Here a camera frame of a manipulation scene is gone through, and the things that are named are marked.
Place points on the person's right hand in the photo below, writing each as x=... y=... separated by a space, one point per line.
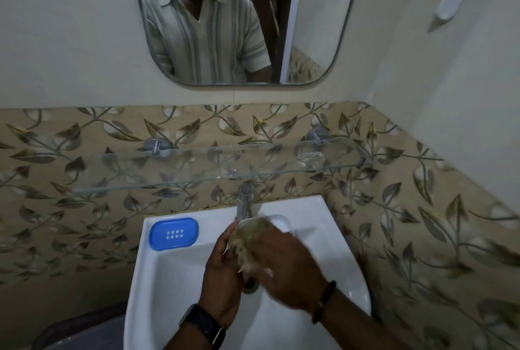
x=292 y=272

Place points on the person's left hand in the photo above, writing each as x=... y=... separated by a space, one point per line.
x=219 y=284

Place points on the person's right fingers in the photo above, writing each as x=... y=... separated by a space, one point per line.
x=260 y=270

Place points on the person's left fingers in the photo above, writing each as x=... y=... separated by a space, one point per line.
x=228 y=242

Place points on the beige scrub pad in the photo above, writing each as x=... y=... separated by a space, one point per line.
x=248 y=240

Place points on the white bowl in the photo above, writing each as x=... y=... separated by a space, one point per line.
x=280 y=224

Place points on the person's right forearm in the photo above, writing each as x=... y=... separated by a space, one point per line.
x=357 y=331

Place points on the metal sink drain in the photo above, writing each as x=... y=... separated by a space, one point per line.
x=251 y=285

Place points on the chrome faucet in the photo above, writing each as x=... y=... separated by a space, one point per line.
x=245 y=201

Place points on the blue soap dish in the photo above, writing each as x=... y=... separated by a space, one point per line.
x=174 y=234

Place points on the white ceramic sink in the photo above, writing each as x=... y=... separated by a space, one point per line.
x=170 y=280

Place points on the black wrist watch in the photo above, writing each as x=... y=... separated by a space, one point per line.
x=203 y=323

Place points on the clear plastic wrapper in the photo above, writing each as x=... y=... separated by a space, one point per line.
x=309 y=160

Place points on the glass wall shelf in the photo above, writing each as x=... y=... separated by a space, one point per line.
x=211 y=173

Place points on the chrome shelf bracket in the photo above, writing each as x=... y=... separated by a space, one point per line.
x=156 y=146
x=319 y=135

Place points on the rounded wall mirror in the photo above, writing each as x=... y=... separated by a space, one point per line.
x=317 y=16

